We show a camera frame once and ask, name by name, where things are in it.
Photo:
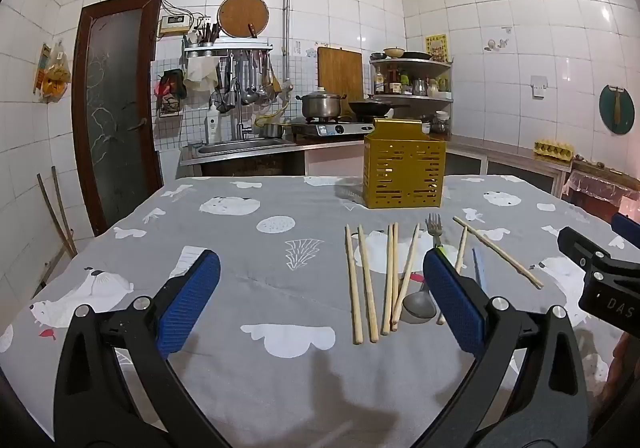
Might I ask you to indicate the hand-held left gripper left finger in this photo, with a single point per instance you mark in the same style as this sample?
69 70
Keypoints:
192 298

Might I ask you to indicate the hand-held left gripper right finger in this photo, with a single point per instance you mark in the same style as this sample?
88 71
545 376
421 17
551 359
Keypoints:
452 300

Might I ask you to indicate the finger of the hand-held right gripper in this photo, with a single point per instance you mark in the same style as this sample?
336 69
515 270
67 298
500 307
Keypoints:
575 243
627 228

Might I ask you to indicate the pale blue knife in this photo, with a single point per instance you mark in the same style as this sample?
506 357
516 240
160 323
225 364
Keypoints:
477 268

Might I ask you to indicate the row of wooden chopsticks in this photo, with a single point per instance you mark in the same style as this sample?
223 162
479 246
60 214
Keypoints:
368 288

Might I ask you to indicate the yellow perforated utensil holder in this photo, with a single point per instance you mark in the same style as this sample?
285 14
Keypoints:
400 168

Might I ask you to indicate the row of hanging kitchen utensils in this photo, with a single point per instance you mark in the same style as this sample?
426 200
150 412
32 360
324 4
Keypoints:
247 88

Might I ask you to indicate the steel spoon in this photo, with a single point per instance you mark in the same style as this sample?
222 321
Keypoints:
417 308

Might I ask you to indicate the white lace cloth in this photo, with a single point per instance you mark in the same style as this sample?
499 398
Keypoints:
595 183

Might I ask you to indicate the steel fork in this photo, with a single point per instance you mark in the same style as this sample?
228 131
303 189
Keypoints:
434 228

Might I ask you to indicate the kitchen counter cabinet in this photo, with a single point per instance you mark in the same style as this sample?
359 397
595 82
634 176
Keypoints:
515 173

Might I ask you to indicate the yellow egg carton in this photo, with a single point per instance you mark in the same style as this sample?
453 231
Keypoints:
552 151

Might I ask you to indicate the green round board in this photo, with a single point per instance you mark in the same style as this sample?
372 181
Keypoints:
607 113

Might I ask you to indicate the wooden stick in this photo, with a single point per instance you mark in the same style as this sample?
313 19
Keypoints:
57 215
60 200

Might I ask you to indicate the steel sink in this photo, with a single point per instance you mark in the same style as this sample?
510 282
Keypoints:
240 147

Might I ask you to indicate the white soap bottle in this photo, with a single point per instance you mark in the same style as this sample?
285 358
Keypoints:
214 126

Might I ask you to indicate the steel faucet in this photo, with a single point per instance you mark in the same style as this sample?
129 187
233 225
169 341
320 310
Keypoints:
239 128

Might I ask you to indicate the small steel saucepan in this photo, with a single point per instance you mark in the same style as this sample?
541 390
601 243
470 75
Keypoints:
272 131

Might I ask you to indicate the brown framed glass door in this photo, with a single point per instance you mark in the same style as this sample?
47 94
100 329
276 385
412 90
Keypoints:
115 128

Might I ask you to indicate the steel corner shelf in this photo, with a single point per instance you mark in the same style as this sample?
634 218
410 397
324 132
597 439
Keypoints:
430 99

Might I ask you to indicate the black wok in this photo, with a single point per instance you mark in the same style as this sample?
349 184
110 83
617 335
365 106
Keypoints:
370 107

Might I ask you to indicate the steel gas stove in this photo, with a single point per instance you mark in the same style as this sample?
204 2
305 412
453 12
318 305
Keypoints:
330 129

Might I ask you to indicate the red hanging bag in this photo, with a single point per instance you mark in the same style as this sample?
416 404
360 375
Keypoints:
170 88

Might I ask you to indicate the white hanging cloth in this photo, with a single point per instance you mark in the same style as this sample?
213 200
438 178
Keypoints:
200 73

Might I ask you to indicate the row of condiment bottles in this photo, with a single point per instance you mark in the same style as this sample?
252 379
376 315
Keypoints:
392 78

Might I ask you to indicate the steel cooking pot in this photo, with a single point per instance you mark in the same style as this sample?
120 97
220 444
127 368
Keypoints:
320 104

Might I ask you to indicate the black pan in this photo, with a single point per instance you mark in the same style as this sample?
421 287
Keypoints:
417 55

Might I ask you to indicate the rectangular wooden cutting board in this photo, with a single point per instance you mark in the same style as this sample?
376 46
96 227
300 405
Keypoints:
340 73

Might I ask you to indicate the tan bowl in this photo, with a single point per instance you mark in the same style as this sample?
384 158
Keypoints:
394 52

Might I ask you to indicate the knives in rack cups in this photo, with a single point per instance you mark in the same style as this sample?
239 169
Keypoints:
207 33

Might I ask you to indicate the round wooden board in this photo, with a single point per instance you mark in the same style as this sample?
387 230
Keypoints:
240 16

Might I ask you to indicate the white wall socket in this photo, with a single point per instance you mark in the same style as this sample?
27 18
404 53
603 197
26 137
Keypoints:
538 86

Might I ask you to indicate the wall sticker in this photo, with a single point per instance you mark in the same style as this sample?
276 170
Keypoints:
492 46

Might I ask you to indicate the yellow wall poster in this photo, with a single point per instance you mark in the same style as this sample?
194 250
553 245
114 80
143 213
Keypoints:
436 47

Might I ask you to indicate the steel wall rack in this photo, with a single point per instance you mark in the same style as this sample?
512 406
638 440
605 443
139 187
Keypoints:
230 48

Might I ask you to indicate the plastic bags on wall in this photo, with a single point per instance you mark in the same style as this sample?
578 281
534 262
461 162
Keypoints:
55 78

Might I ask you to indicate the yellow wall meter box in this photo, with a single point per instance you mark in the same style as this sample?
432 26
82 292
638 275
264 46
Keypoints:
175 23

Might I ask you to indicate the grey wall pipe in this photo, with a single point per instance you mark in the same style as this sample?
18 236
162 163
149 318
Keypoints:
286 3

